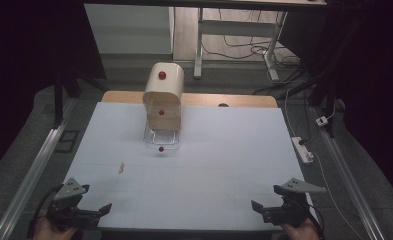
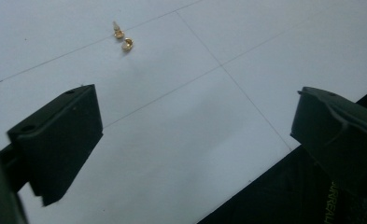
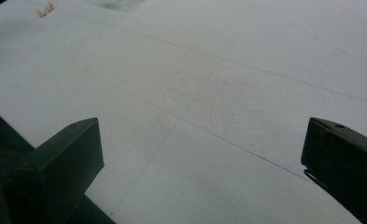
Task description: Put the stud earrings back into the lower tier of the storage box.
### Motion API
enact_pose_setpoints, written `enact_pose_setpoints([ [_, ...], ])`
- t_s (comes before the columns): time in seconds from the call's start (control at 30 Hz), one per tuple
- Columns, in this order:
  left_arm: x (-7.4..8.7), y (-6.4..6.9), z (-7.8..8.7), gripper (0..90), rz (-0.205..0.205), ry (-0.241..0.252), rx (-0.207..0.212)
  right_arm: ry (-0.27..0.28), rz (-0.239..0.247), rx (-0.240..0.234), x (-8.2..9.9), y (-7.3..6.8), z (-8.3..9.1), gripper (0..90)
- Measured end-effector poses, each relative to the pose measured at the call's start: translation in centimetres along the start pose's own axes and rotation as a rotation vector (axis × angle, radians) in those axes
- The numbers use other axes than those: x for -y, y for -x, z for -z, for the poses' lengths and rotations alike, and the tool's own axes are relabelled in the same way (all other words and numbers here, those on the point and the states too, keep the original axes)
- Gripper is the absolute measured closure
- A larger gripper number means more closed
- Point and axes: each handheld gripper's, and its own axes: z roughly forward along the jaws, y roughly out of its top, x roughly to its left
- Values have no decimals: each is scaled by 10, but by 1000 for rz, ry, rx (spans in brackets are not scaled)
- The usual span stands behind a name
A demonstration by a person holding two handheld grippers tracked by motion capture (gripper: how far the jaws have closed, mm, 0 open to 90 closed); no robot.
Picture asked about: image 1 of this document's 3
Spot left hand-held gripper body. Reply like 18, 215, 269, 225
46, 177, 102, 232

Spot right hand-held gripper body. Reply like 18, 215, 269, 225
261, 177, 327, 228

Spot clear plastic drawer red knob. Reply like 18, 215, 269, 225
142, 119, 181, 154

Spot white drawer cabinet red knobs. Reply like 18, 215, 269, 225
141, 61, 186, 131

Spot person's right hand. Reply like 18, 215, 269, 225
279, 217, 321, 240

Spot person's left hand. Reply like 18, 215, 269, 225
32, 216, 80, 240

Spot white power strip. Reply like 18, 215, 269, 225
290, 136, 315, 165

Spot white table mat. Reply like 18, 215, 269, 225
63, 101, 318, 232

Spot black metal stand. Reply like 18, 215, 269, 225
52, 71, 110, 129

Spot wooden table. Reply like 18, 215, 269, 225
101, 90, 279, 109

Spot black curtain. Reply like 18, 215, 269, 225
0, 0, 107, 181
278, 0, 393, 208

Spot white-legged desk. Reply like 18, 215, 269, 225
83, 0, 328, 83

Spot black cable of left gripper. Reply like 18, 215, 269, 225
26, 184, 66, 240

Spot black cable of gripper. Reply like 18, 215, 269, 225
26, 184, 66, 240
304, 203, 326, 240

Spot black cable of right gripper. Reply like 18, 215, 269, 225
304, 203, 326, 240

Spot thin white cable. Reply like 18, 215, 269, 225
283, 87, 367, 240

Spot aluminium rail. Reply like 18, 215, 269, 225
0, 98, 78, 240
310, 105, 387, 240

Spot black floor cables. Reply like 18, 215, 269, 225
201, 8, 313, 96

